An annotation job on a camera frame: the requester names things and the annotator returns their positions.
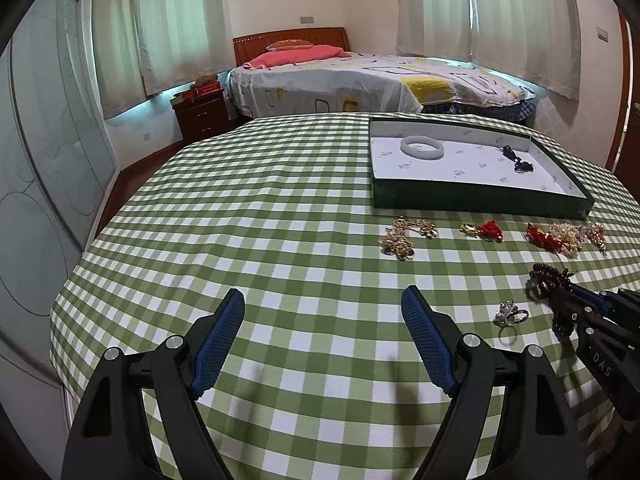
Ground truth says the silver ring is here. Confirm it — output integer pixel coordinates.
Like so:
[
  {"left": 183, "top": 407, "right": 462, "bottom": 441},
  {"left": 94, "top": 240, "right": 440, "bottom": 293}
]
[{"left": 494, "top": 301, "right": 530, "bottom": 329}]

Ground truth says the bed with printed sheet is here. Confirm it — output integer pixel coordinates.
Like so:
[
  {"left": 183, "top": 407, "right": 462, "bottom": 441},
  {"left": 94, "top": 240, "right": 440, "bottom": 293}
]
[{"left": 225, "top": 27, "right": 538, "bottom": 124}]

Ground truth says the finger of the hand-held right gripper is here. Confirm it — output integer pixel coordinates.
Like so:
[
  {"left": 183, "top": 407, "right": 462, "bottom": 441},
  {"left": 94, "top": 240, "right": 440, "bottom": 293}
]
[
  {"left": 548, "top": 296, "right": 597, "bottom": 337},
  {"left": 566, "top": 282, "right": 609, "bottom": 314}
]

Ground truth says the pink pillow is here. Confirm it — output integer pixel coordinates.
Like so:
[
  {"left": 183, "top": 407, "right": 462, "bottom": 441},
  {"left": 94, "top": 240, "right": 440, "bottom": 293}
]
[{"left": 245, "top": 44, "right": 349, "bottom": 70}]

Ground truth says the green tray white lining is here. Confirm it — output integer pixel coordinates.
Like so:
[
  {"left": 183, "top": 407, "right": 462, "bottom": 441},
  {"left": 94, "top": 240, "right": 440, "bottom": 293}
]
[{"left": 368, "top": 117, "right": 596, "bottom": 220}]

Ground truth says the black cord ornament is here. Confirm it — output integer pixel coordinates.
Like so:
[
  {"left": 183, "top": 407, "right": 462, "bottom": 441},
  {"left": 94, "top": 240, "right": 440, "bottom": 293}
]
[{"left": 500, "top": 144, "right": 535, "bottom": 175}]

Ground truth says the white curtain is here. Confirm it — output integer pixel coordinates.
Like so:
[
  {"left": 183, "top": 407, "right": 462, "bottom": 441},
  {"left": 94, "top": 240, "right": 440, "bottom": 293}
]
[
  {"left": 136, "top": 0, "right": 235, "bottom": 97},
  {"left": 91, "top": 0, "right": 147, "bottom": 100},
  {"left": 465, "top": 0, "right": 582, "bottom": 101},
  {"left": 395, "top": 0, "right": 474, "bottom": 63}
]

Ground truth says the white pearl bracelet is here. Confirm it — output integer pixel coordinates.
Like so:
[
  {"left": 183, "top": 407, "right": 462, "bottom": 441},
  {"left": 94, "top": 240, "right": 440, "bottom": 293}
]
[{"left": 549, "top": 223, "right": 584, "bottom": 257}]

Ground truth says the dark wooden nightstand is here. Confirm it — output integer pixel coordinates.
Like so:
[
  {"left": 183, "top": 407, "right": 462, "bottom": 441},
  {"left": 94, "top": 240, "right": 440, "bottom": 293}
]
[{"left": 172, "top": 91, "right": 232, "bottom": 142}]

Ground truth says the red knot cord gold pendant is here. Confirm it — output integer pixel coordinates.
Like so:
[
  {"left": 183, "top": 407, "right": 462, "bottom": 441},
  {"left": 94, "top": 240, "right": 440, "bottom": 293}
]
[
  {"left": 526, "top": 224, "right": 557, "bottom": 252},
  {"left": 460, "top": 219, "right": 504, "bottom": 243}
]

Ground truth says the gold chain bracelet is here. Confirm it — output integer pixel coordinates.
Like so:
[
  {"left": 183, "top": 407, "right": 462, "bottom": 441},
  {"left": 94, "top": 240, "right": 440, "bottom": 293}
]
[{"left": 380, "top": 216, "right": 439, "bottom": 262}]

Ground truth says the white jade bangle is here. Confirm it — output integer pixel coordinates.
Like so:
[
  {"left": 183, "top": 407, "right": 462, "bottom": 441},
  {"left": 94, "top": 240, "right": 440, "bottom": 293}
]
[{"left": 401, "top": 136, "right": 445, "bottom": 159}]

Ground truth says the brown wooden door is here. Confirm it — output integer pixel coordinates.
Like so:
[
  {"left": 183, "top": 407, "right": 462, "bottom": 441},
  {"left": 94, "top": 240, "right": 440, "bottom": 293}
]
[{"left": 604, "top": 10, "right": 640, "bottom": 177}]

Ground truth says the dark red bead bracelet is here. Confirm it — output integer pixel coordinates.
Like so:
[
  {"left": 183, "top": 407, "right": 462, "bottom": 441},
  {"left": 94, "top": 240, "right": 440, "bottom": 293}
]
[{"left": 525, "top": 263, "right": 578, "bottom": 336}]

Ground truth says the green checked tablecloth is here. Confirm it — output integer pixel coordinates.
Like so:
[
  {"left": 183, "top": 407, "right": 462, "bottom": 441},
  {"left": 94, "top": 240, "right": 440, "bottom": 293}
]
[{"left": 50, "top": 112, "right": 640, "bottom": 480}]

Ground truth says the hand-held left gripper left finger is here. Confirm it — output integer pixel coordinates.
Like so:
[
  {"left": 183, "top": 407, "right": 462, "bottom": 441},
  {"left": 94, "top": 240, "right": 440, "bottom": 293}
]
[{"left": 62, "top": 288, "right": 246, "bottom": 480}]

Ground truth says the orange pillow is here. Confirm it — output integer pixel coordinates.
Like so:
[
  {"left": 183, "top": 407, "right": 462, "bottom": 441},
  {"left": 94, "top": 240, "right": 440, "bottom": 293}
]
[{"left": 265, "top": 37, "right": 314, "bottom": 52}]

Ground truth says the glass door wardrobe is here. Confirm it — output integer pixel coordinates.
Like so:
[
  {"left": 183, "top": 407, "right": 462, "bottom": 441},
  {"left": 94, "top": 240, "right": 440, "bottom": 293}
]
[{"left": 0, "top": 0, "right": 122, "bottom": 411}]

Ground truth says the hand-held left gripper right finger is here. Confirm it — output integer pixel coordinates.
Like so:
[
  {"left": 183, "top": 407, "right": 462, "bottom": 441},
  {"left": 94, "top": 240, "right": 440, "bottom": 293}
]
[{"left": 401, "top": 285, "right": 588, "bottom": 480}]

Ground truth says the wooden headboard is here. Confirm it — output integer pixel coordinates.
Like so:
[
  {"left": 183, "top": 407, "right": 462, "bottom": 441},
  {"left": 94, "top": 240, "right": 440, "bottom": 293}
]
[{"left": 232, "top": 27, "right": 351, "bottom": 66}]

